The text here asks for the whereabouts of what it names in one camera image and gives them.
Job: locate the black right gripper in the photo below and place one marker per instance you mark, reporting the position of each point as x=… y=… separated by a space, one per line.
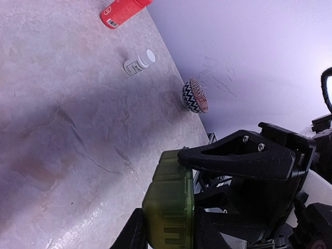
x=264 y=174

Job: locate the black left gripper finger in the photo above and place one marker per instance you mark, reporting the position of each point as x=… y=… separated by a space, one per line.
x=133 y=234

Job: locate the green pill organizer box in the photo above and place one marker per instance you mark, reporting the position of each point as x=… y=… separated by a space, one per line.
x=168 y=205

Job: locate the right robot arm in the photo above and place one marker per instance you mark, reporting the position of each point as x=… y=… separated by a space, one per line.
x=310 y=219

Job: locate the small white pill bottle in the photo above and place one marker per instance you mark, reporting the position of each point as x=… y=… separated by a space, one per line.
x=141 y=62

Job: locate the orange pill bottle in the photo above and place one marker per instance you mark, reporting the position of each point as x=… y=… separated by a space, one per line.
x=120 y=11

